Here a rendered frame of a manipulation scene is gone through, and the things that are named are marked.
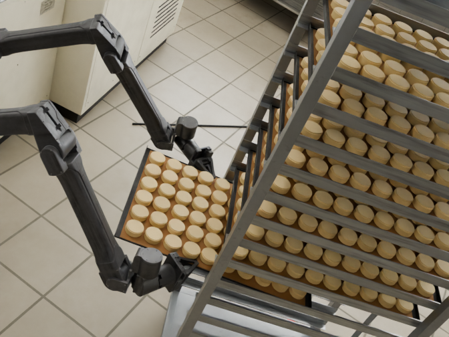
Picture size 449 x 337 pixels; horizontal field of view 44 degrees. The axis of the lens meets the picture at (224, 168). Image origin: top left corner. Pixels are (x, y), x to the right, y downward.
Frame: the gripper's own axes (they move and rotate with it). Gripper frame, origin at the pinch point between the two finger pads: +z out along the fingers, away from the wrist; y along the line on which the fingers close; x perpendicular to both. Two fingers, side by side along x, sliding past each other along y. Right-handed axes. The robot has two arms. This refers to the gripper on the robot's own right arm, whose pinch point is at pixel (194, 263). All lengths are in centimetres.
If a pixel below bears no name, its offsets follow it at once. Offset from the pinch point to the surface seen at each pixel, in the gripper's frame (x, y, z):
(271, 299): -18.8, -0.3, 15.0
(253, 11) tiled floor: 237, -78, 275
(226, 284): -9.2, -0.9, 5.5
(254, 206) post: -6.8, 32.5, -1.3
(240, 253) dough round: -6.1, 8.7, 8.1
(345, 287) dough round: -28.5, 10.1, 30.6
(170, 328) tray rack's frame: 8, -65, 23
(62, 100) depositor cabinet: 147, -72, 48
